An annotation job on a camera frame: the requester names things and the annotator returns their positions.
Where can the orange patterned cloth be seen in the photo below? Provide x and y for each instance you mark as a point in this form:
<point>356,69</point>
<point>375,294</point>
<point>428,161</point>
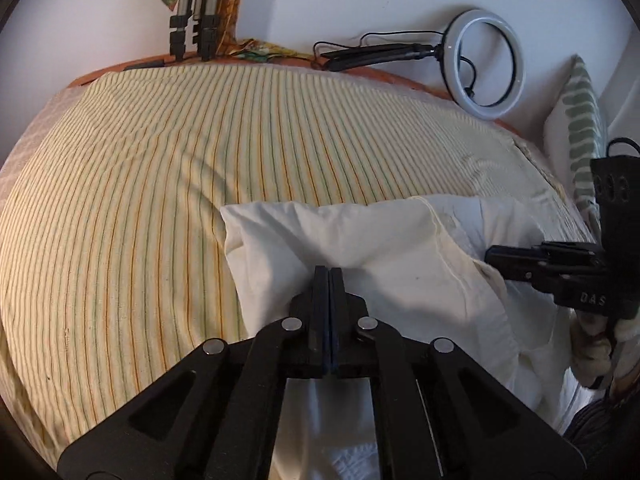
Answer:
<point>235,10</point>

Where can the green leaf print pillow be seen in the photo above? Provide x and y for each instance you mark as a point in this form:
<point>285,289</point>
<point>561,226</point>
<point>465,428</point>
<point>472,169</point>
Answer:
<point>575,125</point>

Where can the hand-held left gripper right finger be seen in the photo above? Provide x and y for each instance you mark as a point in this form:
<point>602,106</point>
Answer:
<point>337,310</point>

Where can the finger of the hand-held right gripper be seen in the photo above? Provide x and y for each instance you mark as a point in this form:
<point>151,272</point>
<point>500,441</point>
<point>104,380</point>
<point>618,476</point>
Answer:
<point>515,260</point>

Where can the person's dark striped clothing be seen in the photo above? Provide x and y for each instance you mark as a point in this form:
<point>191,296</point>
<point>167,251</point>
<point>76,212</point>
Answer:
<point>600,435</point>

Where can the yellow striped blanket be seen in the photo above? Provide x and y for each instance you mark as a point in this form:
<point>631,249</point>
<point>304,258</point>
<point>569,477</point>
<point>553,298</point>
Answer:
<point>150,210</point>

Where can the black tripod legs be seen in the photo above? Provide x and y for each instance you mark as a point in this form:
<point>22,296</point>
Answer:
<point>207,35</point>

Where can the person's right hand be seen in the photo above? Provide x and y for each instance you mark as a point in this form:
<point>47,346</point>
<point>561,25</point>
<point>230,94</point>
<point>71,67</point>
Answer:
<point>590,355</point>

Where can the cream pillowcase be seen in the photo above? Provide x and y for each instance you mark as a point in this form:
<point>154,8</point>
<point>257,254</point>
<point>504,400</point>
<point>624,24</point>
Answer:
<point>400,280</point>

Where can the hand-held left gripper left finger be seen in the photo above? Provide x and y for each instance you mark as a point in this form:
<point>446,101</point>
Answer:
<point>320,310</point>

